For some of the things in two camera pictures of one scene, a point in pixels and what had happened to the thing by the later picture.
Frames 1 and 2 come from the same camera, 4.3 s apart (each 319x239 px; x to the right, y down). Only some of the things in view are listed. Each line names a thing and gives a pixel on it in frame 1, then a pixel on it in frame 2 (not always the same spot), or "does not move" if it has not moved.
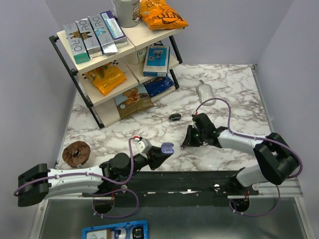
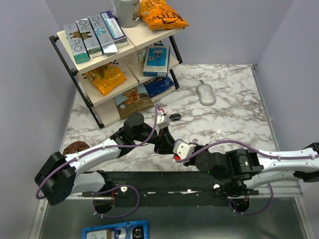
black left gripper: x=157 y=159 to x=166 y=146
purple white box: x=117 y=36 does not move
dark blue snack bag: x=155 y=85 does not move
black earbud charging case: x=175 y=117 does not move
